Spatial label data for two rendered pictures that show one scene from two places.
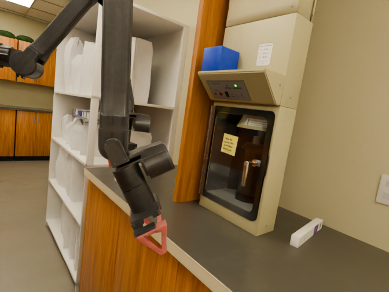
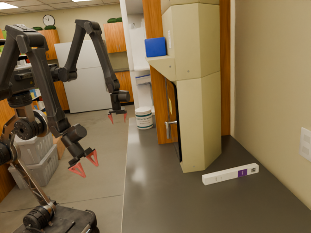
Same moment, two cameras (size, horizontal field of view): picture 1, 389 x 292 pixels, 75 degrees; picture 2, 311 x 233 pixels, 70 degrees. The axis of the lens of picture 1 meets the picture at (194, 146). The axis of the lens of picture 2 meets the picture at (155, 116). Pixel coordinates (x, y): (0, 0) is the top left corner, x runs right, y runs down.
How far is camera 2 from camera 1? 0.80 m
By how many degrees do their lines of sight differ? 38
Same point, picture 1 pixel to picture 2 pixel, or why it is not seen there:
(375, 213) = (300, 165)
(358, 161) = (288, 113)
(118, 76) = (46, 99)
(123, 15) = (39, 73)
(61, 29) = (73, 52)
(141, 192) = (71, 148)
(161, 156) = (73, 132)
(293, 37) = (172, 26)
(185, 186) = (163, 133)
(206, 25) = (149, 18)
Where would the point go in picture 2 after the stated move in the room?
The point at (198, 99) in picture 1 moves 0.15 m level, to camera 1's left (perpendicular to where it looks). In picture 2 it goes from (157, 73) to (138, 73)
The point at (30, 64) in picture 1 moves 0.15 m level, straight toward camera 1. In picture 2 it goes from (65, 76) to (55, 79)
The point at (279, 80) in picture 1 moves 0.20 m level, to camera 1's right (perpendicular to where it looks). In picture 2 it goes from (167, 63) to (212, 61)
